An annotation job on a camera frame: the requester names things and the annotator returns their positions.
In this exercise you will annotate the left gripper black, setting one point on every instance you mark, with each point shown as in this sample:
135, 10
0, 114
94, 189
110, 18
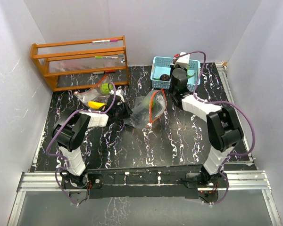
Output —
128, 111

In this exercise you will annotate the zip bag red seal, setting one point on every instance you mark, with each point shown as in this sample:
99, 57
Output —
159, 98

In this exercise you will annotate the zip bag with grapes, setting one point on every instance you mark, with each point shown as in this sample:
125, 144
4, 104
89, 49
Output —
94, 94

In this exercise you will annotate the green fake chili pepper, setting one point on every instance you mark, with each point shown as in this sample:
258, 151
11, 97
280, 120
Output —
188, 76

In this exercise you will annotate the dark red fake fruit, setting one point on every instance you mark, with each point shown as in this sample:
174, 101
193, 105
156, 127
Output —
164, 77

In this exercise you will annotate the light blue plastic basket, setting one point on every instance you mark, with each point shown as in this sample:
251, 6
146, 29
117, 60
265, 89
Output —
161, 65

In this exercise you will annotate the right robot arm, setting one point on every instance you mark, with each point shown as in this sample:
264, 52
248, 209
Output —
224, 129

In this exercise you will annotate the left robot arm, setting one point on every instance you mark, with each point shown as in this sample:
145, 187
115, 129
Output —
69, 132

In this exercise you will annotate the green bumpy fruit left bag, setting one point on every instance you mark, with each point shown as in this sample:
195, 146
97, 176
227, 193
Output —
105, 88

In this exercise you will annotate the red black item on shelf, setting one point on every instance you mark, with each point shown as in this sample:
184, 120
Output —
106, 71

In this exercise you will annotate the green white marker pen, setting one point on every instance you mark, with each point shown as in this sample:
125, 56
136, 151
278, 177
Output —
106, 57

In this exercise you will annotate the wooden shelf rack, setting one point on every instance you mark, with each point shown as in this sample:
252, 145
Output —
54, 60

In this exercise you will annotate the pink white marker pen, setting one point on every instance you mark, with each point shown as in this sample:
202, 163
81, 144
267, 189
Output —
106, 40

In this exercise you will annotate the black base crossbar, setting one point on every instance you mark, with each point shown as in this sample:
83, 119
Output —
167, 181

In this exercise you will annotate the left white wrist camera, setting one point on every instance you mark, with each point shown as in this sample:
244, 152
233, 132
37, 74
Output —
119, 97

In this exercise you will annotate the aluminium frame rail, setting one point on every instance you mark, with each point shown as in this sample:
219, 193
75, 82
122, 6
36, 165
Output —
238, 180

